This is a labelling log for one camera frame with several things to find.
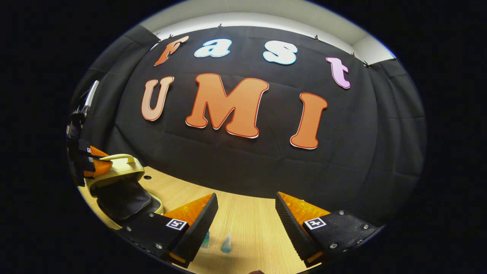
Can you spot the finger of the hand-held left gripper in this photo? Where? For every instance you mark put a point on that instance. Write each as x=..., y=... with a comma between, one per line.
x=95, y=167
x=89, y=150

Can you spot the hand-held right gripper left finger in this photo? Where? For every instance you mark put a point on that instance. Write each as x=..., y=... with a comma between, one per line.
x=199, y=232

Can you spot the blue skin care bottle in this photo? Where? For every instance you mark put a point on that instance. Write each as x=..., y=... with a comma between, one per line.
x=205, y=239

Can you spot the black backdrop cloth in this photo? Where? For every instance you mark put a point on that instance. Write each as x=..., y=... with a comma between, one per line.
x=247, y=163

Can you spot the white and blue tube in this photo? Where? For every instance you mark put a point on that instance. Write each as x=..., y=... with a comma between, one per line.
x=226, y=245

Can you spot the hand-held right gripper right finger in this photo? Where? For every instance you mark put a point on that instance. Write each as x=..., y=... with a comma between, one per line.
x=291, y=228

